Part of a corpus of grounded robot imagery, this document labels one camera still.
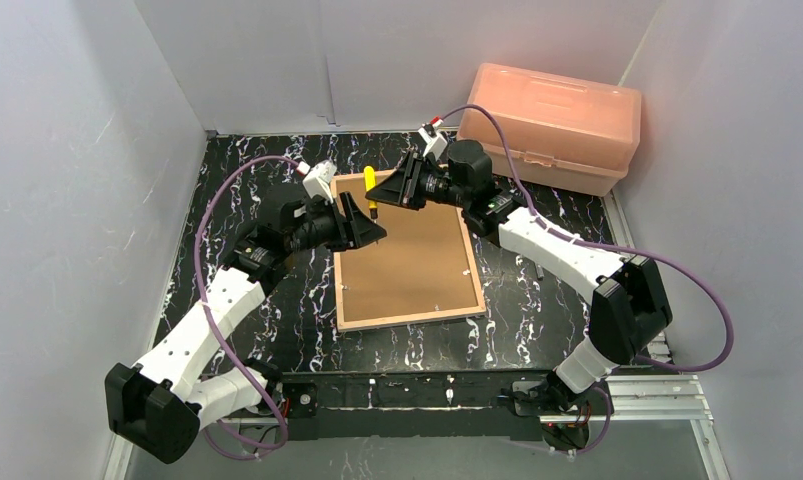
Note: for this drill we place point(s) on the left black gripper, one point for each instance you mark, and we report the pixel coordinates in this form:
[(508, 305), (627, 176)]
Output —
[(342, 225)]

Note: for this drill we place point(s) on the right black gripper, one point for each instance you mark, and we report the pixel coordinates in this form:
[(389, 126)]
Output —
[(410, 187)]

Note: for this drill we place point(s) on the yellow handled screwdriver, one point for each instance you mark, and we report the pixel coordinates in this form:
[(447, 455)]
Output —
[(370, 182)]

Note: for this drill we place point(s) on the white wooden photo frame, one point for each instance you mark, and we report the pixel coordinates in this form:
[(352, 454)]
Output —
[(424, 270)]

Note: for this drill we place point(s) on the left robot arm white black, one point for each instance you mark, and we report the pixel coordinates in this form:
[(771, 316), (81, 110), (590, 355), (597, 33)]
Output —
[(160, 404)]

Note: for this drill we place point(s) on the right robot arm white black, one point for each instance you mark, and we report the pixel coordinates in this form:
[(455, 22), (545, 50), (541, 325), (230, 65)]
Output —
[(626, 295)]

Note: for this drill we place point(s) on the pink plastic storage box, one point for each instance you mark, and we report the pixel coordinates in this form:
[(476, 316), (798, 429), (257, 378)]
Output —
[(552, 130)]

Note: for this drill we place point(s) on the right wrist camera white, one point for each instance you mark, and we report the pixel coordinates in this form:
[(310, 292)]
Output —
[(435, 141)]

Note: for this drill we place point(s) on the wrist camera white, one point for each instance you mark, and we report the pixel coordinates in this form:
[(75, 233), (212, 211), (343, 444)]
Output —
[(435, 141), (317, 179)]

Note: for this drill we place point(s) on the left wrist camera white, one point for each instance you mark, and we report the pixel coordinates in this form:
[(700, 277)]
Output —
[(317, 179)]

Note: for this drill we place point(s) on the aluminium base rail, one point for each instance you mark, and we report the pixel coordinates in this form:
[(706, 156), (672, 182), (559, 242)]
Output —
[(628, 397)]

